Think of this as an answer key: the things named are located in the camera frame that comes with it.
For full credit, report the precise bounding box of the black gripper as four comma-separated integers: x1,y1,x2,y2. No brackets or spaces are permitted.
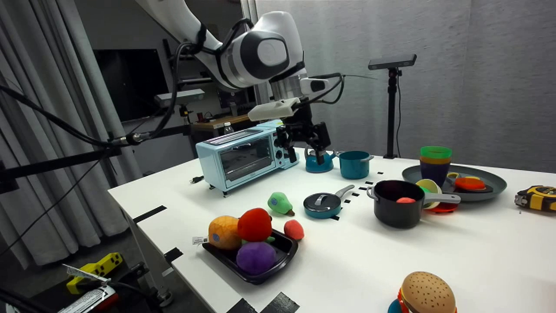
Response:
276,103,334,164

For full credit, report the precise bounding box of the teal toy frying pan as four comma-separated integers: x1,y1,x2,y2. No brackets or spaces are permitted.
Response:
302,183,356,221

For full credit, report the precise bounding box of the teal toy kettle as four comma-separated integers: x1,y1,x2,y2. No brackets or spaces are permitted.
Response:
304,145,339,174

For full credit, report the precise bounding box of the teal toy saucepan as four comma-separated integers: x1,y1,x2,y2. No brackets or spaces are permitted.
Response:
337,150,375,181

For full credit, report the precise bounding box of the light blue toy oven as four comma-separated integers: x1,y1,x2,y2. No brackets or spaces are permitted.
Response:
195,119,301,197

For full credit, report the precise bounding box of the green plush fruit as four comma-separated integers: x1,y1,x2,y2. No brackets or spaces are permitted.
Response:
266,190,295,219

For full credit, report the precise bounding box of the small red plush fruit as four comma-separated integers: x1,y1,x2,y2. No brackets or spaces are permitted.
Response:
283,218,306,244

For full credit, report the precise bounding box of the red plush apple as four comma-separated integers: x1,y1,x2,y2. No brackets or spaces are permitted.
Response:
236,207,274,244

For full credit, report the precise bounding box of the black plastic tray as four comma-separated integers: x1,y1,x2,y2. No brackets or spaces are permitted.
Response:
200,228,301,287

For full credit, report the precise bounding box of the orange plush fruit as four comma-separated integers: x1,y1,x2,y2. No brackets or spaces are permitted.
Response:
207,214,243,252

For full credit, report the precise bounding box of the purple plush fruit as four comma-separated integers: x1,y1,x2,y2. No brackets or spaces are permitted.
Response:
234,240,280,277

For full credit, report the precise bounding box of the dark metal shelf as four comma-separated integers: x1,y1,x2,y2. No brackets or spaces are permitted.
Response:
162,37,259,119

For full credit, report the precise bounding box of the green plastic cup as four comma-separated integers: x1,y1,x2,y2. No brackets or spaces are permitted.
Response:
419,145,453,162

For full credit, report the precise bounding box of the yellow-green toy cup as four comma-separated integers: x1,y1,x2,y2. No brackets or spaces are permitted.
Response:
415,178,445,211

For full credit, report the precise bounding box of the purple plastic cup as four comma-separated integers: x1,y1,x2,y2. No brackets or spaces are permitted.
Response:
420,162,452,188

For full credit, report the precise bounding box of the red plastic disc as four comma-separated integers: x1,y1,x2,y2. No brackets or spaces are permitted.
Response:
426,202,460,216

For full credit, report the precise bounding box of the black tape strip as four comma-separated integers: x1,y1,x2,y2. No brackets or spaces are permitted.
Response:
259,291,302,313
130,204,168,225
226,298,259,313
163,247,184,266

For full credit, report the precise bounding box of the orange toy food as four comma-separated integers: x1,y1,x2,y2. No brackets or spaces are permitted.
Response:
453,176,490,193

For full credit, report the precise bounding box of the grey backdrop curtain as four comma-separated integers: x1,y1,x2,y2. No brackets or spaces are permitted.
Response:
241,0,556,174

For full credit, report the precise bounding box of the dark grey plate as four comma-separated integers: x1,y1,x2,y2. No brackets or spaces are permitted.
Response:
401,164,509,204

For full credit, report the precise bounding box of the toy hamburger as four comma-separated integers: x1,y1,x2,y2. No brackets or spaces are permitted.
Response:
394,270,459,313

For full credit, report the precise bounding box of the yellow black tape measure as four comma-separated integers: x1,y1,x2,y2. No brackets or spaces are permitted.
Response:
514,185,556,214

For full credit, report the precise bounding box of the yellow black hand tool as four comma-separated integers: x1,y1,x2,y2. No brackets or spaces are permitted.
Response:
64,251,125,296

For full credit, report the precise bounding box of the silver red tool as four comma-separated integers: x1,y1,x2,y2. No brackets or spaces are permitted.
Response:
66,284,120,313

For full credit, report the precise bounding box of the grey pleated curtain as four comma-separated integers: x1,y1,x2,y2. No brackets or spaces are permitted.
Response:
0,0,144,272

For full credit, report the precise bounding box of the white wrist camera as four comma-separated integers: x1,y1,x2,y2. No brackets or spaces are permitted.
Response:
247,96,302,124

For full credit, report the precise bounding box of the black camera stand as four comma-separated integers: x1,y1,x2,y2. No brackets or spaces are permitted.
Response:
382,66,403,160

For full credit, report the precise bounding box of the black pot grey handle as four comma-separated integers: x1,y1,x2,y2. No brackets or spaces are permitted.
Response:
365,179,464,230

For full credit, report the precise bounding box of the black stereo camera bar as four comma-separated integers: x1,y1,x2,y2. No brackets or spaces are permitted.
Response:
367,52,419,72

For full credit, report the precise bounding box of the grey stereo camera bar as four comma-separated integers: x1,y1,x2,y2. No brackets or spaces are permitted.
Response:
155,87,207,108

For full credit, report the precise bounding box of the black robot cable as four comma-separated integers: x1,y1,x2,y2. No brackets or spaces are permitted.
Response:
0,42,193,150

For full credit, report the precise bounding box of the black metal frame bar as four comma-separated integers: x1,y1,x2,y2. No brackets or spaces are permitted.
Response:
0,122,193,195

